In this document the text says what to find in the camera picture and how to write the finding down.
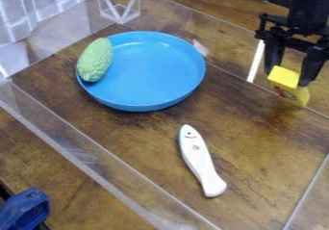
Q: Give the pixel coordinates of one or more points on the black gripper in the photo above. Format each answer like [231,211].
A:
[274,25]

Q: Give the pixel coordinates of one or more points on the yellow toy brick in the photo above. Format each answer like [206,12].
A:
[283,80]

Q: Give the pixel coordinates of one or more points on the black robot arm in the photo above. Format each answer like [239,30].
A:
[306,14]

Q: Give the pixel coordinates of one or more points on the blue round tray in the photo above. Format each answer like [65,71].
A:
[155,71]

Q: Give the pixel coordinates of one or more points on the green bumpy toy gourd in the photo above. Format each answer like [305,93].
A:
[95,60]

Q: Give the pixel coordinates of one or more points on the white checked curtain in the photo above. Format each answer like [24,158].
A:
[20,16]

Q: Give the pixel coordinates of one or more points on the blue clamp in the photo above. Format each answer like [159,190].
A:
[24,210]

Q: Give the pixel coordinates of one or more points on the clear acrylic enclosure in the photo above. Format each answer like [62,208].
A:
[109,165]

